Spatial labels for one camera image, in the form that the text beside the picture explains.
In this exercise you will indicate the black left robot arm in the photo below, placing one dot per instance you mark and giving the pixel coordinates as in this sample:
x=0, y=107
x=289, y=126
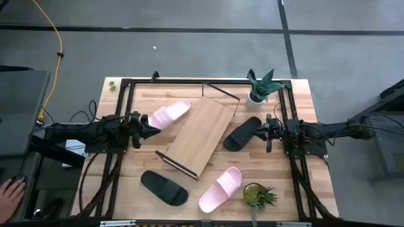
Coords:
x=82, y=132

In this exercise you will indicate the black side desk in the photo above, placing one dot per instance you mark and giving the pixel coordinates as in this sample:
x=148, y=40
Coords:
x=19, y=110

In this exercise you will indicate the white box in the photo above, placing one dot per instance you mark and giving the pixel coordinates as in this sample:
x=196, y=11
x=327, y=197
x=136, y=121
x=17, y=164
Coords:
x=75, y=148

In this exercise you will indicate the wooden shelf with black frame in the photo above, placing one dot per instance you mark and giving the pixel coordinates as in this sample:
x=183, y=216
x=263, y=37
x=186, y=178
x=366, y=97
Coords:
x=202, y=132

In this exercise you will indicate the snake plant in white pot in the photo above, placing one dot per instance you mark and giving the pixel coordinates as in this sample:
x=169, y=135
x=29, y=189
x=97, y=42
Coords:
x=263, y=86

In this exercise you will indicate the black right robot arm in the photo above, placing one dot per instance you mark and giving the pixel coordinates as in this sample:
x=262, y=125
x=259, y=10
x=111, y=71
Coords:
x=331, y=129

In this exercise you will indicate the person's hand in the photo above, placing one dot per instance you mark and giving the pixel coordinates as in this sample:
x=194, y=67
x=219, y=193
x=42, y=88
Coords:
x=11, y=198

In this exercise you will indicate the black metal table frame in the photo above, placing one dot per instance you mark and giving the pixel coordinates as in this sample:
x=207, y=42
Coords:
x=189, y=81

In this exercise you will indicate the silver metal bracket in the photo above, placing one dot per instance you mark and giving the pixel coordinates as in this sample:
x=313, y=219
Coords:
x=293, y=224
x=117, y=223

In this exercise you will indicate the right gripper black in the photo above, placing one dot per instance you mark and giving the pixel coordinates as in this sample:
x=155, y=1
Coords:
x=274, y=132

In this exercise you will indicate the black metal stand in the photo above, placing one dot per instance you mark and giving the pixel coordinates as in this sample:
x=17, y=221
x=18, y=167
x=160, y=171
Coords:
x=394, y=97

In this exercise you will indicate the black slide sandal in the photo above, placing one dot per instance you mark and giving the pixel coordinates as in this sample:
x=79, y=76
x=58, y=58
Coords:
x=241, y=134
x=164, y=188

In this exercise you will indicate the pink slide sandal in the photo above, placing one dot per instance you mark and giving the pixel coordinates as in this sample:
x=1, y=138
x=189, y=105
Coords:
x=221, y=189
x=167, y=115

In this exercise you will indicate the spiky succulent in round pot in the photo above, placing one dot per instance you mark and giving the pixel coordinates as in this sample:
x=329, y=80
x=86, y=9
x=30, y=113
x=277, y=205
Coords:
x=257, y=197

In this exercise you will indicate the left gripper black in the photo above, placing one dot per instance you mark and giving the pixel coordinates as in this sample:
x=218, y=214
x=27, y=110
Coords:
x=138, y=126

